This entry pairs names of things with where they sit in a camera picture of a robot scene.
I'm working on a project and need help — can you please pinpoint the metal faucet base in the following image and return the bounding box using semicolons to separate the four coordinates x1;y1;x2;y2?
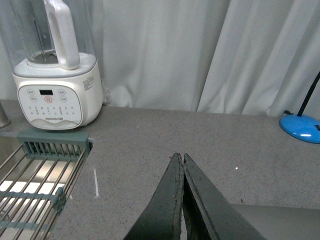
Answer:
0;103;11;129

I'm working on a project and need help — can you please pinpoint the white curtain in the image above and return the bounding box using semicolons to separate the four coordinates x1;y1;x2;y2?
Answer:
0;0;320;118

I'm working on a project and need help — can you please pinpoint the grey laptop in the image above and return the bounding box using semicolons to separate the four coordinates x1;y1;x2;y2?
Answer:
232;204;320;240

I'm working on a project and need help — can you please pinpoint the stainless steel sink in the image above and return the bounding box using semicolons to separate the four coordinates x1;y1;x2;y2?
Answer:
0;136;83;240

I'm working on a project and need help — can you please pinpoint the blue desk lamp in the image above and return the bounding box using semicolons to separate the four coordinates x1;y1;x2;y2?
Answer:
279;73;320;144

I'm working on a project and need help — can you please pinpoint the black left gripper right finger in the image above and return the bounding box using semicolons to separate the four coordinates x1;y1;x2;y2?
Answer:
183;153;265;240

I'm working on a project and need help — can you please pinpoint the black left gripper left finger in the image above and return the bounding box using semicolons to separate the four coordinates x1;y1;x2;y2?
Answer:
124;153;185;240

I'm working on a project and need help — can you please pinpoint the white blender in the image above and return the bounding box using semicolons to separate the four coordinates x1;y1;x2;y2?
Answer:
0;0;104;131

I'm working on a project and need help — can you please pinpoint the green metal sink rack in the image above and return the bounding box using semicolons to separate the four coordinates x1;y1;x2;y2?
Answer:
0;129;96;240

